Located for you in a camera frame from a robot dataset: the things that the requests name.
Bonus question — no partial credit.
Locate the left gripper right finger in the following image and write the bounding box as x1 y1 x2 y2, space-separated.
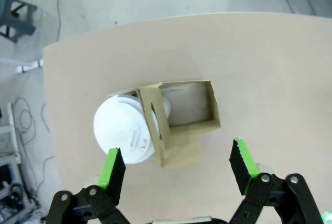
227 138 324 224

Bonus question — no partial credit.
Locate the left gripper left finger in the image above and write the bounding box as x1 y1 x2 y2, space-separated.
47 147 132 224

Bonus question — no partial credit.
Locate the white lidded paper cup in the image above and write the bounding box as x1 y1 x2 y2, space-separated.
93 93 172 165

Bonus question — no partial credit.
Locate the brown cardboard cup carrier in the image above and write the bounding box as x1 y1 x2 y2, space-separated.
105 79 222 170

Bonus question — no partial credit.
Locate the white equipment rack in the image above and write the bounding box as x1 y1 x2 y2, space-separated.
0 101 36 224

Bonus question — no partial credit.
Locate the white power strip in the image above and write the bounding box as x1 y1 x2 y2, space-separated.
16 59 44 74

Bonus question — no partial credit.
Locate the looped black floor cable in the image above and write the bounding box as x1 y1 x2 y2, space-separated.
12 96 56 162

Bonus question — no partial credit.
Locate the thin black floor cable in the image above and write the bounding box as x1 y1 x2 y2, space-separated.
55 0 62 44

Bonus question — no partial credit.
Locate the dark metal frame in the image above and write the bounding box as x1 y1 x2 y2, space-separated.
0 0 38 44

